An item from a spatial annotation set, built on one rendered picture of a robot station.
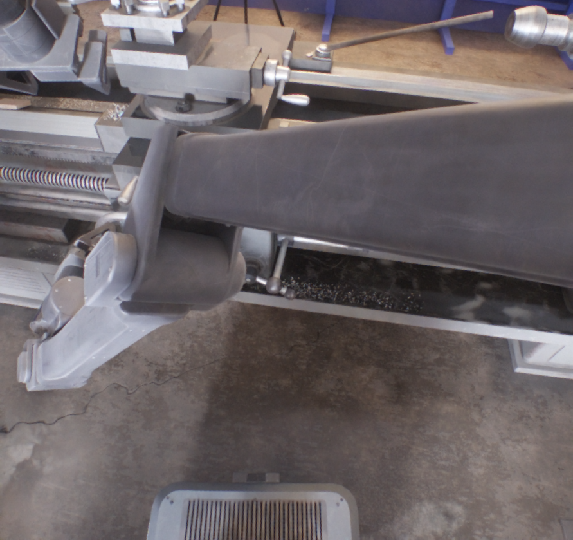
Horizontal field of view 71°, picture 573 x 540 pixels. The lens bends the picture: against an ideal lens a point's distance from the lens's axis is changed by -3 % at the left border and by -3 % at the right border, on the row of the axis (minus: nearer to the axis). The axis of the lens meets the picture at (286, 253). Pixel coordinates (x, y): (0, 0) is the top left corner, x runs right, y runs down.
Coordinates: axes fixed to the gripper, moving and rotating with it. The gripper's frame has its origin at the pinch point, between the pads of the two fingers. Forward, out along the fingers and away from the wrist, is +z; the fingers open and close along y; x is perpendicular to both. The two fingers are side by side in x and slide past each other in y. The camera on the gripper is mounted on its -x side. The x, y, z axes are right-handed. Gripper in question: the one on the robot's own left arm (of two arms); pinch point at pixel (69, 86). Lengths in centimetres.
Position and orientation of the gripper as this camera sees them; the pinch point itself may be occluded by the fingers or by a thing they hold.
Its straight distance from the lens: 62.9
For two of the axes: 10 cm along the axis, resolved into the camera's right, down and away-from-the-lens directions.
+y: -10.0, -0.2, -0.2
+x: -0.1, 9.9, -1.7
